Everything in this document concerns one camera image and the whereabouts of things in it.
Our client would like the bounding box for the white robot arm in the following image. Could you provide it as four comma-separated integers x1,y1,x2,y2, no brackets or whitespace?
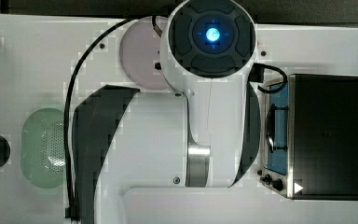
71,0,257,224

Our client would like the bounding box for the pink round plate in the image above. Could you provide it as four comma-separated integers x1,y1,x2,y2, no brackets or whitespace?
119,17,167,91

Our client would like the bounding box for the toy toaster oven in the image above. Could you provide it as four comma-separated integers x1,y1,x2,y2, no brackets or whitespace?
259,74,358,201

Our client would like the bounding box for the short black oven cable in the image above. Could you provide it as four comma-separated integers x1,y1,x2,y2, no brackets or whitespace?
250,63,289,94

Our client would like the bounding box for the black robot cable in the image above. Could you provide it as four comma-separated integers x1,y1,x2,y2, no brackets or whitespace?
63,17,137,219

